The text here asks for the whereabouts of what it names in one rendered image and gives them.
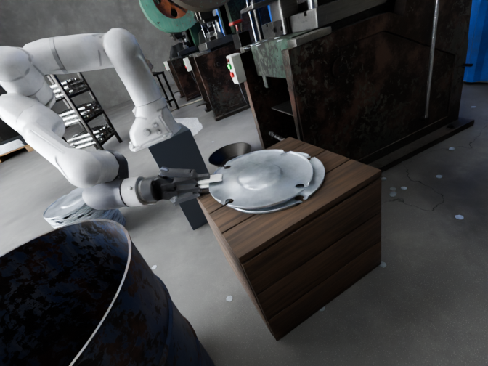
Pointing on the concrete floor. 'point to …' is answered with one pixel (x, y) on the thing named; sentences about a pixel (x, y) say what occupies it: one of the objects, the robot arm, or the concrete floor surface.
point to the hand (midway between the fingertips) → (211, 181)
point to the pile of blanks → (88, 216)
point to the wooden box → (303, 240)
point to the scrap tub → (89, 303)
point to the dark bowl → (226, 153)
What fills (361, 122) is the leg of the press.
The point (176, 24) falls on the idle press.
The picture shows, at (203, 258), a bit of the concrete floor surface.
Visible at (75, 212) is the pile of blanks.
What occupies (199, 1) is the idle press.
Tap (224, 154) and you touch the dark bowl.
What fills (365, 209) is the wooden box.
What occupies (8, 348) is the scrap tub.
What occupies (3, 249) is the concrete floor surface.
